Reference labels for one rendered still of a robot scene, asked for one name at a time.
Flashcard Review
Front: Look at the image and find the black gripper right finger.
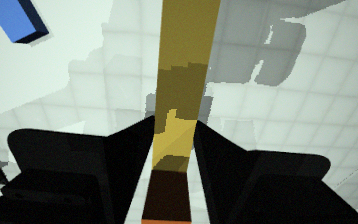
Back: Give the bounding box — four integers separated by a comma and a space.
193, 120, 331, 224

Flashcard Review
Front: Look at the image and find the yellow bar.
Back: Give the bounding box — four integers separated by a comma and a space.
141, 0, 221, 224

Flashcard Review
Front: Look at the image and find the blue rectangular bar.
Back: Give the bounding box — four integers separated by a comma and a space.
0, 0, 50, 44

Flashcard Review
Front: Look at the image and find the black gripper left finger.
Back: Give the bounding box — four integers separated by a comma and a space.
7, 115, 155, 224

